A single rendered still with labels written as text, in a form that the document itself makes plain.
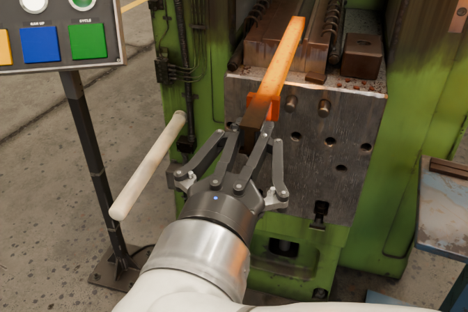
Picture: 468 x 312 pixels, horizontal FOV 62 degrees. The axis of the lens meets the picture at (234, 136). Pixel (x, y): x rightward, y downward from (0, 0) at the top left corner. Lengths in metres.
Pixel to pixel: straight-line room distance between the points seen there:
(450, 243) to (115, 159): 1.68
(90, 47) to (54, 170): 1.36
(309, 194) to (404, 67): 0.42
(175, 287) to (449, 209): 0.77
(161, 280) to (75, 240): 1.55
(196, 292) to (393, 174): 1.09
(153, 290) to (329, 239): 0.99
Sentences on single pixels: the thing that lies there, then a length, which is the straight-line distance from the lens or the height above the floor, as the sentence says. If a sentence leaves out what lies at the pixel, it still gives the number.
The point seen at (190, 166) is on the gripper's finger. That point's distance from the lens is 0.44.
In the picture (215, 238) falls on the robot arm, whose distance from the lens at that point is 0.34.
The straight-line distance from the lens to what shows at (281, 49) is 0.72.
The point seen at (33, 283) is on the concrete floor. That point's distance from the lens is 1.79.
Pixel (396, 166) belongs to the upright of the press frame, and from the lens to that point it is 1.31.
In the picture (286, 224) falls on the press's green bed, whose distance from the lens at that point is 1.24.
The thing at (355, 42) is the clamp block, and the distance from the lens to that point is 1.00.
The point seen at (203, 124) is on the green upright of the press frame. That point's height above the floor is 0.60.
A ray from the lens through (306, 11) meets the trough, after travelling 1.15.
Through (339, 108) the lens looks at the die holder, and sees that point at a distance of 0.95.
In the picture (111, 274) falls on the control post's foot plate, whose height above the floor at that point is 0.01.
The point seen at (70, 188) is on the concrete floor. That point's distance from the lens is 2.09.
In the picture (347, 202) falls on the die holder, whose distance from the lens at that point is 1.14.
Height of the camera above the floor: 1.37
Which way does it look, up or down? 37 degrees down
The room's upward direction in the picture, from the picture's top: straight up
